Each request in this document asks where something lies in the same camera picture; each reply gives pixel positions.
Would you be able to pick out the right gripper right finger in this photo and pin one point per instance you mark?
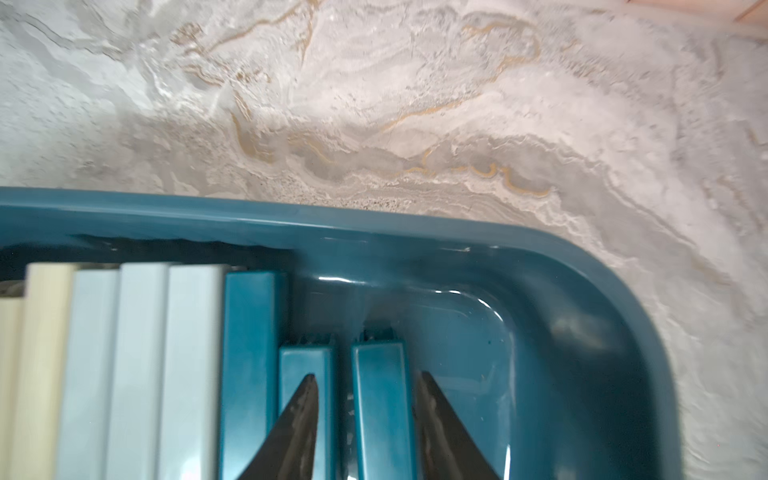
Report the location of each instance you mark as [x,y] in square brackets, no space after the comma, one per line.
[446,447]

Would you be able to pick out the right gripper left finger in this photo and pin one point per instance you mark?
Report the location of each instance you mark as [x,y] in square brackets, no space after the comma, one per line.
[289,450]

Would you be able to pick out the teal pruning pliers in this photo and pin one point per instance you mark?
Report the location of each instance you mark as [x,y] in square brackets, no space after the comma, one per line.
[384,425]
[295,362]
[254,318]

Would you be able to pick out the beige pruning pliers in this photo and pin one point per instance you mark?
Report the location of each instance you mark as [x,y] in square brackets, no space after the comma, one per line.
[42,362]
[11,318]

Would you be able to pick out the teal plastic storage box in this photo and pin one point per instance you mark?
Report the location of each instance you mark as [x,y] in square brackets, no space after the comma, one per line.
[549,360]

